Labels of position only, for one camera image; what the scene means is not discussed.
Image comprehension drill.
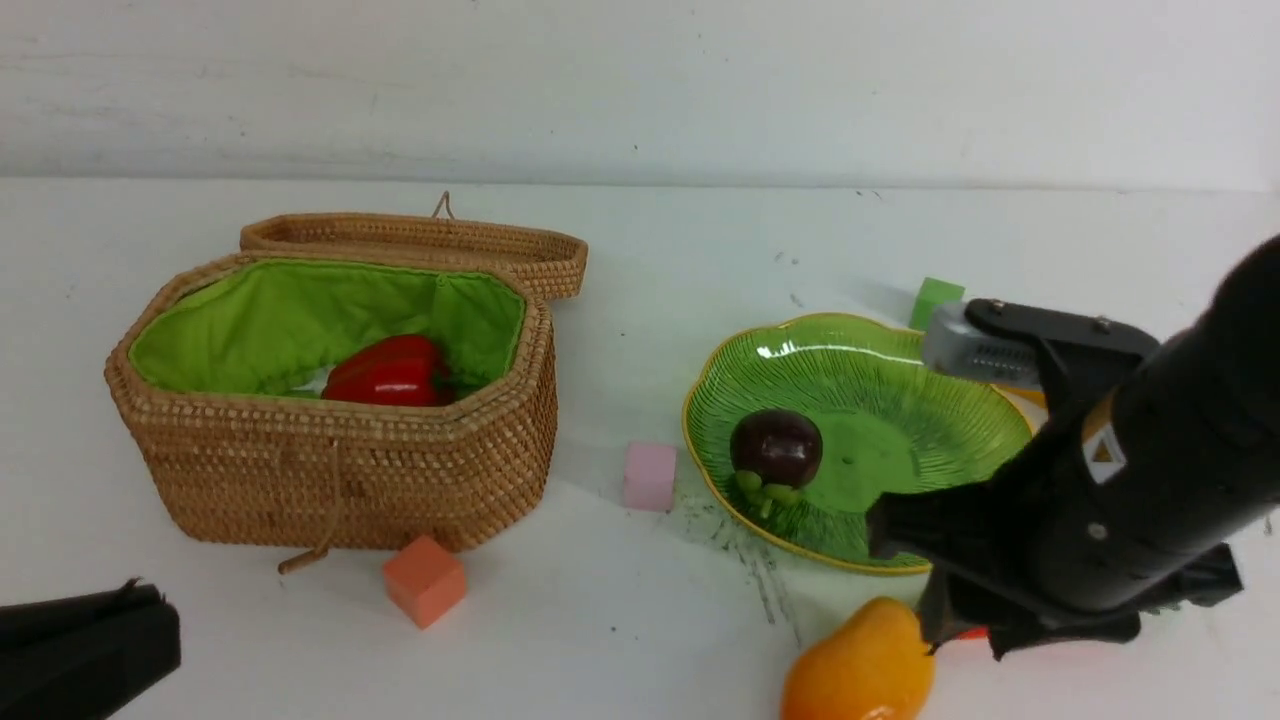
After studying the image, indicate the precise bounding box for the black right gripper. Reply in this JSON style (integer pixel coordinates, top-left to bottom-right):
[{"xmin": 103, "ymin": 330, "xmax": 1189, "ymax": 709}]
[{"xmin": 867, "ymin": 424, "xmax": 1244, "ymax": 660}]

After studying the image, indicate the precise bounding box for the orange yellow toy mango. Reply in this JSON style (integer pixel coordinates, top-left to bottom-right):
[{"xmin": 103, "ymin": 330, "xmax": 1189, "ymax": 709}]
[{"xmin": 778, "ymin": 596, "xmax": 934, "ymax": 719}]

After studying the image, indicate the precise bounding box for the purple toy mangosteen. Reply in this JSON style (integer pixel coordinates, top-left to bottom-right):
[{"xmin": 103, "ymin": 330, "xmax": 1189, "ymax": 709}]
[{"xmin": 730, "ymin": 407, "xmax": 824, "ymax": 519}]

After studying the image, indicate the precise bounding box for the red toy bell pepper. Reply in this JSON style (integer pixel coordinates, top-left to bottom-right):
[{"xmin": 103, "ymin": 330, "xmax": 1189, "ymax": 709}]
[{"xmin": 320, "ymin": 334, "xmax": 454, "ymax": 407}]

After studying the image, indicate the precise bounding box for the orange toy carrot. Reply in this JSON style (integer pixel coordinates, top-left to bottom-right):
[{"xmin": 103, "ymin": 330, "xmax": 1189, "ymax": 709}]
[{"xmin": 948, "ymin": 626, "xmax": 989, "ymax": 642}]

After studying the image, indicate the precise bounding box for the yellow toy banana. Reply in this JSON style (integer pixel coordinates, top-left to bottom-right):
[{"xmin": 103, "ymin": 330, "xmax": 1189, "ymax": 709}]
[{"xmin": 998, "ymin": 386, "xmax": 1048, "ymax": 409}]

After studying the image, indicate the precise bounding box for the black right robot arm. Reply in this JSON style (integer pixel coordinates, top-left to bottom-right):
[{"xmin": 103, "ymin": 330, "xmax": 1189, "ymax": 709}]
[{"xmin": 867, "ymin": 240, "xmax": 1279, "ymax": 659}]

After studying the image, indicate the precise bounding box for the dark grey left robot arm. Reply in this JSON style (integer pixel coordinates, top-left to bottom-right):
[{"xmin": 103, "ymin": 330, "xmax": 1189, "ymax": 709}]
[{"xmin": 1, "ymin": 578, "xmax": 182, "ymax": 719}]

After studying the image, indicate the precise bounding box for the green foam cube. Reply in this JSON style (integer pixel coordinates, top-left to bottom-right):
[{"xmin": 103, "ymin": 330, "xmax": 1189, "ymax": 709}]
[{"xmin": 908, "ymin": 275, "xmax": 965, "ymax": 332}]

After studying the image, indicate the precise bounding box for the pink foam cube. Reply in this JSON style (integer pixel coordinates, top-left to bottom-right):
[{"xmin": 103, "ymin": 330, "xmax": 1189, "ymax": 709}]
[{"xmin": 623, "ymin": 442, "xmax": 677, "ymax": 512}]

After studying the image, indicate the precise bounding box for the woven wicker basket lid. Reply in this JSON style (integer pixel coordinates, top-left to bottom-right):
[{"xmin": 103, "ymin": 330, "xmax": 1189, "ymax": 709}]
[{"xmin": 239, "ymin": 193, "xmax": 589, "ymax": 300}]

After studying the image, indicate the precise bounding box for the orange foam cube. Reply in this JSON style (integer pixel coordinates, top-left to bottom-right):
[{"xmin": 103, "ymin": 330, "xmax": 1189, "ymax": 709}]
[{"xmin": 381, "ymin": 536, "xmax": 468, "ymax": 629}]

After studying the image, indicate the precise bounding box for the woven wicker basket green lining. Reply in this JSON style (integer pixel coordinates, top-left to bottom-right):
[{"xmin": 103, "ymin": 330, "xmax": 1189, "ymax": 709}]
[{"xmin": 105, "ymin": 252, "xmax": 559, "ymax": 577}]

